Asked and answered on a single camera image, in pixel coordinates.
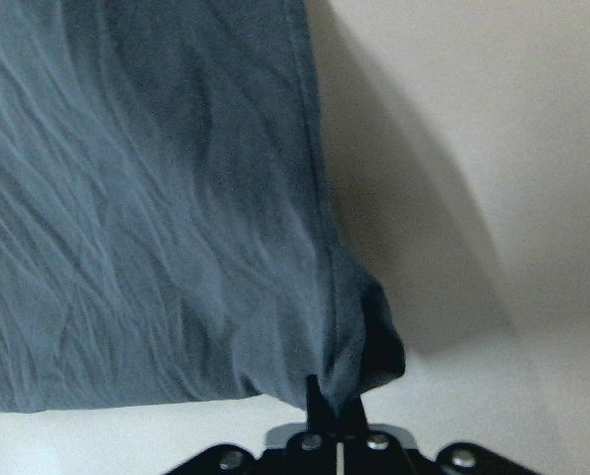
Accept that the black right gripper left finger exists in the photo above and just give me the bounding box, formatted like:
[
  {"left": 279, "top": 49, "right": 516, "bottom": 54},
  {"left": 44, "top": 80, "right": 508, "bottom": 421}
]
[{"left": 306, "top": 375, "right": 336, "bottom": 434}]

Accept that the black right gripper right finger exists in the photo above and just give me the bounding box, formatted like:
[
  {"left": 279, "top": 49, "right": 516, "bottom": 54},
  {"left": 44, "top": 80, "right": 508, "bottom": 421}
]
[{"left": 336, "top": 396, "right": 369, "bottom": 435}]

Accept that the black printed t-shirt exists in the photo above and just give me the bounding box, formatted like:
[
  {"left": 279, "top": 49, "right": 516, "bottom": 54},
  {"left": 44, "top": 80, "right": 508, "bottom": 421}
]
[{"left": 0, "top": 1, "right": 405, "bottom": 413}]

